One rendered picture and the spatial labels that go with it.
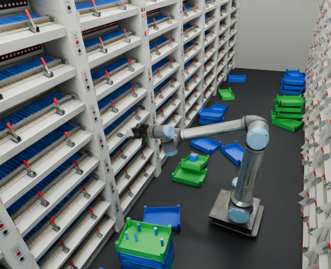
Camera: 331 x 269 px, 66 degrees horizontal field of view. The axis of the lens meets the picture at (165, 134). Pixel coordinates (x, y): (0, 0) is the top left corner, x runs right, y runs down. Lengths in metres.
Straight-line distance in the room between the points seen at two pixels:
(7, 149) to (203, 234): 1.50
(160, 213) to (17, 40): 1.66
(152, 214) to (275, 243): 0.97
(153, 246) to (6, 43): 1.31
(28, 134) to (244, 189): 1.26
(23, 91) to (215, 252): 1.62
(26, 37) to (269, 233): 2.01
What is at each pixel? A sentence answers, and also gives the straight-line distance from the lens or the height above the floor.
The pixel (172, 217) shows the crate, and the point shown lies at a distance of 2.25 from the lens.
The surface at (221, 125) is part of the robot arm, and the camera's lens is 1.67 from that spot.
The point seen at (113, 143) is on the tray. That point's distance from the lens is 1.83.
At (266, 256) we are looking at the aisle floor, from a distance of 2.12.
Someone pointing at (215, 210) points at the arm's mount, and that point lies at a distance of 2.14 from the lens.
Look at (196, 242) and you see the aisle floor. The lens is 2.11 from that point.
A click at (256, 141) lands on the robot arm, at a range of 1.49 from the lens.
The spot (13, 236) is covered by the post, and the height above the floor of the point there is 0.77.
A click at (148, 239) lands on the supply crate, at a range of 1.74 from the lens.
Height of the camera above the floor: 1.73
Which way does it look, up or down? 32 degrees down
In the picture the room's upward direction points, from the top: 4 degrees counter-clockwise
